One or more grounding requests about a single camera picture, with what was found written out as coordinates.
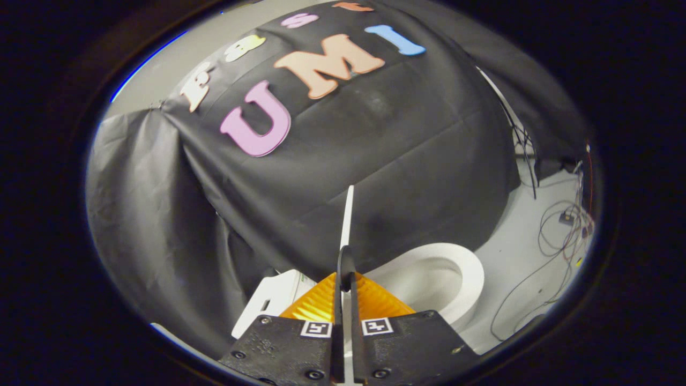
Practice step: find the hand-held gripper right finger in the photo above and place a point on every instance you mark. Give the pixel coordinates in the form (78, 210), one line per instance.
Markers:
(358, 332)

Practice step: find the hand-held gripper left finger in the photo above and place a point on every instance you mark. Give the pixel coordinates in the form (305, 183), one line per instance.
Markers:
(337, 332)

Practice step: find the white toilet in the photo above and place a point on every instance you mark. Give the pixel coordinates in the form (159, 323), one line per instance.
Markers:
(461, 268)

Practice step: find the black backdrop cloth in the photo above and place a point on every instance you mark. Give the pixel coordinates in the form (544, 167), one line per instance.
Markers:
(375, 161)

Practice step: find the black tripod stand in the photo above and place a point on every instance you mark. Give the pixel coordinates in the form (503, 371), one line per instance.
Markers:
(530, 171)

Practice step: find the small black adapter box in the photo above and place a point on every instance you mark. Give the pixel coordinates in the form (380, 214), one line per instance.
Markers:
(566, 218)

